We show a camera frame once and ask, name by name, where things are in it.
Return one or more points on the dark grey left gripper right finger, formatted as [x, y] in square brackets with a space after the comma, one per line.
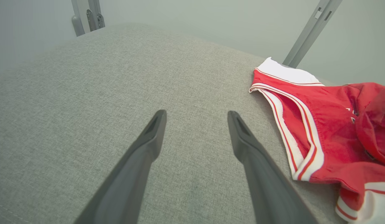
[270, 193]

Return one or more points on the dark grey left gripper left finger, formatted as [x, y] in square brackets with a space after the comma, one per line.
[127, 186]

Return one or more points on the red basketball jersey number 23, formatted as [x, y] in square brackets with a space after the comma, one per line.
[335, 130]

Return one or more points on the grey metal door hinge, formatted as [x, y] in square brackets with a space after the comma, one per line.
[94, 20]

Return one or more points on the slotted grey aluminium partition post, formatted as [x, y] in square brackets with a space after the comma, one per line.
[311, 31]

